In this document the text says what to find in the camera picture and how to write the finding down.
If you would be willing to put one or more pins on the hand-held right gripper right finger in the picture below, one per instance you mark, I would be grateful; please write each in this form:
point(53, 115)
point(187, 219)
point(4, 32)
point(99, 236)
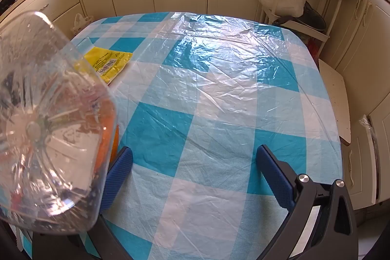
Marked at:
point(274, 174)

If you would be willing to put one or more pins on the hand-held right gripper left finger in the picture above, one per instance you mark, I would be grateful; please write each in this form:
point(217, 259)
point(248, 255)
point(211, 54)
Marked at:
point(118, 174)

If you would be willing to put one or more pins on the clear plastic bottle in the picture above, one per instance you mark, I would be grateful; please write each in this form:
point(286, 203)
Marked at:
point(45, 113)

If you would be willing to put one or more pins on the orange peel piece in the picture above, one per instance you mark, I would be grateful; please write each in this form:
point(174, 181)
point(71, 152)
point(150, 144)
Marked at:
point(114, 141)

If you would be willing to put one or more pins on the blue white checkered tablecloth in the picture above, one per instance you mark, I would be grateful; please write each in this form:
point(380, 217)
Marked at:
point(219, 95)

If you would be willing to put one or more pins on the plastic covered flat board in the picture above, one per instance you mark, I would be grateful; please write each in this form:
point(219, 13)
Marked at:
point(370, 156)

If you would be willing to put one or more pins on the white stool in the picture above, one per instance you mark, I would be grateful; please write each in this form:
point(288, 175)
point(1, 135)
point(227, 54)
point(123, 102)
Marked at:
point(335, 95)

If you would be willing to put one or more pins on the yellow snack packet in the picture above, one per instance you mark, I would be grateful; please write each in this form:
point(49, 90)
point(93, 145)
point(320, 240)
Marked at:
point(112, 62)

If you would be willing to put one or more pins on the red plastic bag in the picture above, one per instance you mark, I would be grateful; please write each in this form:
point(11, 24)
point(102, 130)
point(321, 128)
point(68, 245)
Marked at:
point(313, 48)

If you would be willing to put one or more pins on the floral waste bin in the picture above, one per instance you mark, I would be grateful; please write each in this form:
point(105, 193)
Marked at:
point(81, 24)

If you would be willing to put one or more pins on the dark frying pan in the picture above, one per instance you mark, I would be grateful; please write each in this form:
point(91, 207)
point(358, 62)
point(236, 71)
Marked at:
point(313, 19)

